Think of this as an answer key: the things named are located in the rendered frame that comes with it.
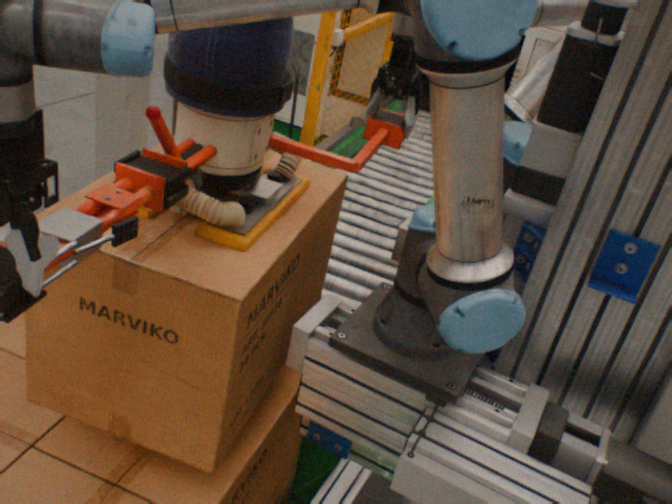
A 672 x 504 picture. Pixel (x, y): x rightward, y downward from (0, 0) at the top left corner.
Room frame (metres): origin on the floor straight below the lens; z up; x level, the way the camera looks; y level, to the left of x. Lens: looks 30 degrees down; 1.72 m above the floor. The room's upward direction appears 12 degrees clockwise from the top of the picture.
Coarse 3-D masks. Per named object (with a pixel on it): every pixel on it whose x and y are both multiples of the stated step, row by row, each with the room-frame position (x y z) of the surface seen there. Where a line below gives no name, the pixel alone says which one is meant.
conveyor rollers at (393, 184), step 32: (416, 128) 3.51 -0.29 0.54; (384, 160) 2.99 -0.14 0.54; (416, 160) 3.05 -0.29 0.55; (352, 192) 2.57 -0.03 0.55; (384, 192) 2.63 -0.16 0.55; (416, 192) 2.75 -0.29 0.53; (352, 224) 2.35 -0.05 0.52; (384, 224) 2.41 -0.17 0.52; (352, 256) 2.08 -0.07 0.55; (384, 256) 2.13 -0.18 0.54; (352, 288) 1.88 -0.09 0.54
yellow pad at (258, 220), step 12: (276, 180) 1.32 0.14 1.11; (288, 180) 1.37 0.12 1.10; (300, 180) 1.39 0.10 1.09; (288, 192) 1.32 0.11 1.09; (300, 192) 1.35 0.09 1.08; (240, 204) 1.18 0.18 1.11; (252, 204) 1.19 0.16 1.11; (264, 204) 1.24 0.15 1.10; (276, 204) 1.26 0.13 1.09; (288, 204) 1.28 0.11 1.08; (252, 216) 1.18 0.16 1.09; (264, 216) 1.20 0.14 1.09; (276, 216) 1.22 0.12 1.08; (204, 228) 1.11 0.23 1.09; (216, 228) 1.11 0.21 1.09; (228, 228) 1.12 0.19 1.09; (240, 228) 1.12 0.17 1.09; (252, 228) 1.14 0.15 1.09; (264, 228) 1.16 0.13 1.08; (216, 240) 1.09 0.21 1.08; (228, 240) 1.09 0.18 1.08; (240, 240) 1.09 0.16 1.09; (252, 240) 1.11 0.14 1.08
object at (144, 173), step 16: (128, 160) 1.04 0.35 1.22; (144, 160) 1.06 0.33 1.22; (160, 160) 1.07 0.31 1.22; (176, 160) 1.06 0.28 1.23; (128, 176) 1.00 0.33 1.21; (144, 176) 0.99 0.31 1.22; (160, 176) 0.99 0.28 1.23; (176, 176) 1.01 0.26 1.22; (160, 192) 0.99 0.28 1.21; (176, 192) 1.02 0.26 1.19; (160, 208) 0.99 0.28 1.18
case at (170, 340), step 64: (320, 192) 1.39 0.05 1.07; (128, 256) 0.99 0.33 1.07; (192, 256) 1.04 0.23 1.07; (256, 256) 1.08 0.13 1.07; (320, 256) 1.42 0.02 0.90; (64, 320) 1.01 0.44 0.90; (128, 320) 0.98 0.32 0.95; (192, 320) 0.96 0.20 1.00; (256, 320) 1.04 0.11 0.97; (64, 384) 1.01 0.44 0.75; (128, 384) 0.98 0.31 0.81; (192, 384) 0.96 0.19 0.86; (256, 384) 1.11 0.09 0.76; (192, 448) 0.95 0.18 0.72
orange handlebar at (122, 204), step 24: (192, 144) 1.19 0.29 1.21; (288, 144) 1.28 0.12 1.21; (192, 168) 1.10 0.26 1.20; (336, 168) 1.26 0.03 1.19; (360, 168) 1.27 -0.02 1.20; (96, 192) 0.93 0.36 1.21; (120, 192) 0.94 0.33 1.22; (144, 192) 0.97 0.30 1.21; (96, 216) 0.91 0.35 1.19; (120, 216) 0.89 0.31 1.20; (48, 264) 0.74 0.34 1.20
